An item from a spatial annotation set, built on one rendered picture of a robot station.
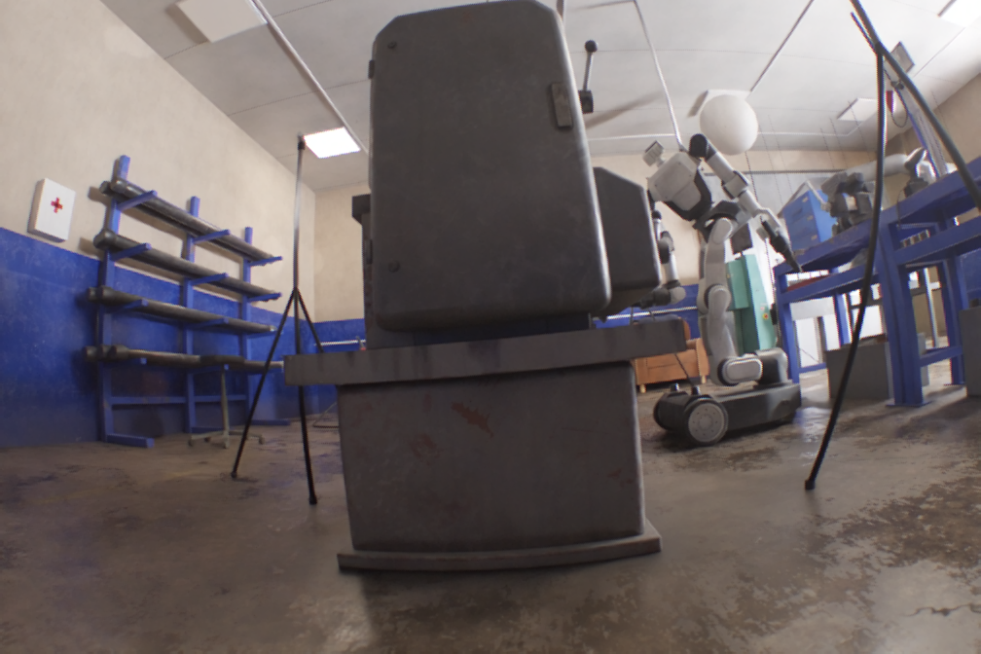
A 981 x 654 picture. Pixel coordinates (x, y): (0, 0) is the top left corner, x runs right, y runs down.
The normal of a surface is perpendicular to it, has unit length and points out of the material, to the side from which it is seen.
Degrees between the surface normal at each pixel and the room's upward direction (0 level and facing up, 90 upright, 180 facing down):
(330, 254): 90
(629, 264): 90
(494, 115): 90
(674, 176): 107
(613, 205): 90
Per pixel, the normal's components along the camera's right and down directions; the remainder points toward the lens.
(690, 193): -0.57, 0.19
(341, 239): -0.09, -0.18
